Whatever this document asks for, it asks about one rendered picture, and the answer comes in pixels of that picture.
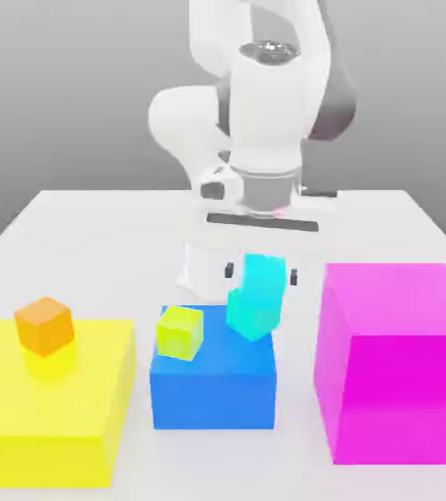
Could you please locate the small cyan cube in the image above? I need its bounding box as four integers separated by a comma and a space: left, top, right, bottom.
225, 252, 288, 342

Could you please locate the small yellow-green cube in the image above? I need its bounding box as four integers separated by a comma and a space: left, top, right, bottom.
155, 304, 204, 362

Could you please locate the large yellow box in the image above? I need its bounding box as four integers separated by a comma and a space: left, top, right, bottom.
0, 318, 138, 490

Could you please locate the small orange cube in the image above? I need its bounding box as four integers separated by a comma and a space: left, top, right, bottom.
13, 296, 76, 358

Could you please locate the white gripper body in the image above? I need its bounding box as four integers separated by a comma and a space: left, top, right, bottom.
202, 194, 340, 247

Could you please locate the large magenta box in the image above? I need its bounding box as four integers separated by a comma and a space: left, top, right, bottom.
312, 262, 446, 467

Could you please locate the large blue box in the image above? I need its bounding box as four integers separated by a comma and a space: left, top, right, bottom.
149, 303, 278, 432

